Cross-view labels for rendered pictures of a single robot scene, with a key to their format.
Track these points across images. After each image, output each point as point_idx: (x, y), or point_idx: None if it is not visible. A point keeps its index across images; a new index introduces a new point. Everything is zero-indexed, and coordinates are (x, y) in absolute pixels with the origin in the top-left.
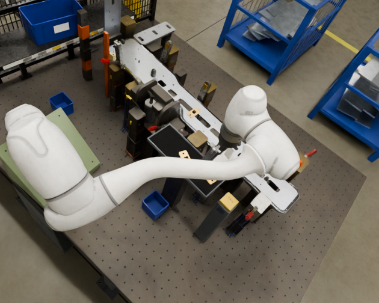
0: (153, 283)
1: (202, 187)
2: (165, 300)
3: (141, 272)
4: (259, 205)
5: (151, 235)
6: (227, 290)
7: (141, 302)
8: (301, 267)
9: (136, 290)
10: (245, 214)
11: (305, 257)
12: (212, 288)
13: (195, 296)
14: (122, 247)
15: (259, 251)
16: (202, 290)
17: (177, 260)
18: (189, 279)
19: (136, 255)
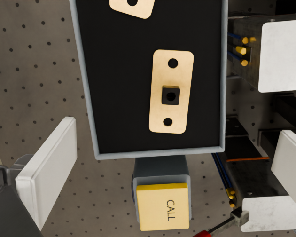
0: (26, 107)
1: (113, 120)
2: (31, 138)
3: (16, 79)
4: (258, 217)
5: (66, 34)
6: (126, 188)
7: None
8: (253, 236)
9: None
10: (225, 175)
11: (274, 232)
12: (107, 171)
13: (76, 162)
14: (2, 18)
15: (219, 181)
16: (92, 163)
17: (84, 103)
18: (82, 139)
19: (20, 49)
